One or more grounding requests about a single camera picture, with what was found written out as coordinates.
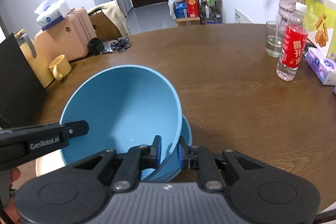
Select large cream plate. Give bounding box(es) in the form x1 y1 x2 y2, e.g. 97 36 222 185
35 150 66 177

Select blue bowl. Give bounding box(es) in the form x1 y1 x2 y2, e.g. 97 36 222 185
60 65 183 182
152 113 193 183

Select left hand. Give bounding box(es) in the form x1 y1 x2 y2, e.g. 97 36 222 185
2 166 22 224

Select black paper bag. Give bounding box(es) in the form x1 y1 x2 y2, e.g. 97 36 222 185
0 34 46 128

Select yellow mug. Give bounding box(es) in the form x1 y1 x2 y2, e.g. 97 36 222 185
49 55 72 81

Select yellow kettle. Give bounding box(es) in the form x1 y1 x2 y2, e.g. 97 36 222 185
14 29 54 88

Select pink suitcase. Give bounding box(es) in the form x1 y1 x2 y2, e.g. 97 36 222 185
35 8 96 62

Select black cup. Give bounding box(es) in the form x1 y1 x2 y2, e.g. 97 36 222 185
88 38 105 56

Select cardboard box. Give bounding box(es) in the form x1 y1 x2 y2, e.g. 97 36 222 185
175 17 201 27

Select wooden chair with beige cloth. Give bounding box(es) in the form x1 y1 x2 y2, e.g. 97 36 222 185
87 0 131 42

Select tissue pack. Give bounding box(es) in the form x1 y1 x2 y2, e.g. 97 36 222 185
34 0 70 31

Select clear drinking glass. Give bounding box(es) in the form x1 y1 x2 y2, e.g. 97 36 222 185
265 21 286 58

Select white board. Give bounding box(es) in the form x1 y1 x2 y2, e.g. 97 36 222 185
235 8 253 24

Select red label water bottle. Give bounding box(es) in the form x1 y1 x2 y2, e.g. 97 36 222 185
276 2 308 82

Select blue box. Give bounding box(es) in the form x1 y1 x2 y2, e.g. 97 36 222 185
174 2 188 18

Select red box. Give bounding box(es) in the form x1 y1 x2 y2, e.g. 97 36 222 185
186 0 199 18

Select metal storage rack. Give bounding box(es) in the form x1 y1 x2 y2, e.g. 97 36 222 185
198 0 223 24

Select purple tissue box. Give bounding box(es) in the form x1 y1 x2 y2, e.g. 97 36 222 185
305 47 335 86

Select white plastic bag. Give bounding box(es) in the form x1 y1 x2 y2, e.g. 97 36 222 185
168 0 185 20

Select pink textured vase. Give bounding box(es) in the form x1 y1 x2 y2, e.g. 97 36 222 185
278 0 305 33

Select yellow green snack box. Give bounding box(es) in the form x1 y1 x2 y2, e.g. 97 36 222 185
304 0 335 61

